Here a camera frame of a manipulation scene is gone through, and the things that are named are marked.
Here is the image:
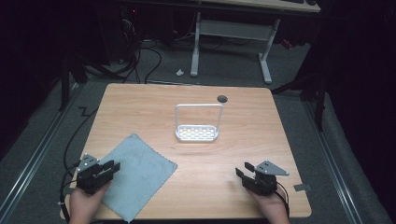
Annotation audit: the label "black cable beside table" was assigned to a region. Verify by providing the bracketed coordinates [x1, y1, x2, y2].
[63, 106, 100, 172]

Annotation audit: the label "metal floor rail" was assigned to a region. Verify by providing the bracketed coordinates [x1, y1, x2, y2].
[0, 83, 82, 218]
[302, 100, 366, 224]

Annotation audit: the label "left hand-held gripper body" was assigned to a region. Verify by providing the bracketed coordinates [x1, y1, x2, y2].
[75, 153, 114, 196]

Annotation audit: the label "black metal stand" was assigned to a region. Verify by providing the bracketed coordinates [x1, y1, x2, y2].
[57, 54, 90, 112]
[270, 70, 329, 133]

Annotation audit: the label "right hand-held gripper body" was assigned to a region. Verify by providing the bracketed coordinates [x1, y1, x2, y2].
[241, 160, 290, 197]

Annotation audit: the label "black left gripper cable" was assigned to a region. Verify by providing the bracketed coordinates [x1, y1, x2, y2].
[57, 161, 80, 224]

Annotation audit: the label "white wire rack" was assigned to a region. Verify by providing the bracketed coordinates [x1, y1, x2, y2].
[174, 103, 225, 144]

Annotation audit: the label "person's right hand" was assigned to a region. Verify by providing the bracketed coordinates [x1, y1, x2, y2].
[247, 188, 290, 224]

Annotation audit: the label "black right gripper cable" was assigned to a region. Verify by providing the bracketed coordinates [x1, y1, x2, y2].
[275, 181, 291, 218]

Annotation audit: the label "person's left hand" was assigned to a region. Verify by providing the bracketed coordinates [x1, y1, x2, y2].
[68, 181, 112, 224]

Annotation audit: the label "black computer tower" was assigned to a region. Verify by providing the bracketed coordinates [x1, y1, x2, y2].
[120, 5, 142, 62]

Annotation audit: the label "white-framed desk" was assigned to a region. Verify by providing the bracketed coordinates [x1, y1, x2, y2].
[190, 0, 322, 86]

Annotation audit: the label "black floor cables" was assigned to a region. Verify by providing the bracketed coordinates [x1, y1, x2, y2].
[83, 38, 163, 86]

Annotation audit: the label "grey cloth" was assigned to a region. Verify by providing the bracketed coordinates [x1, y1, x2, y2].
[100, 133, 178, 224]

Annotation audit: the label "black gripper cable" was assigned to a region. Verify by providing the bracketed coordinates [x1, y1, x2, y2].
[275, 181, 291, 218]
[57, 161, 80, 224]

